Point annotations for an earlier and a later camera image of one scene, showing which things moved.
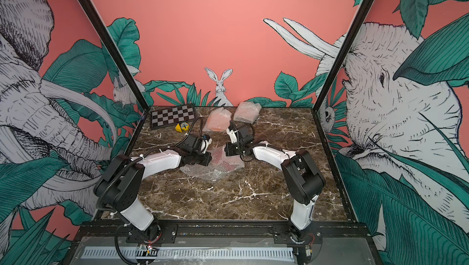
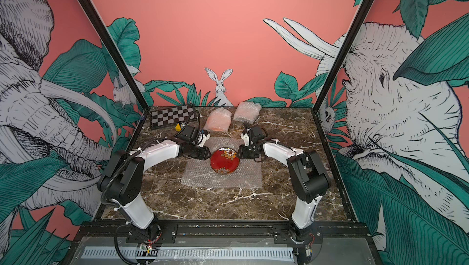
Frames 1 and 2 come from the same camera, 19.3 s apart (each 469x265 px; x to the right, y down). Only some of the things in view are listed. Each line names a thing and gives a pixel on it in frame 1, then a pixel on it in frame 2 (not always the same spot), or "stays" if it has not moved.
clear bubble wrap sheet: x=220 y=165 to x=199 y=173
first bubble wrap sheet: x=218 y=120 stays
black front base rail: x=116 y=231 stays
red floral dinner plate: x=220 y=160 stays
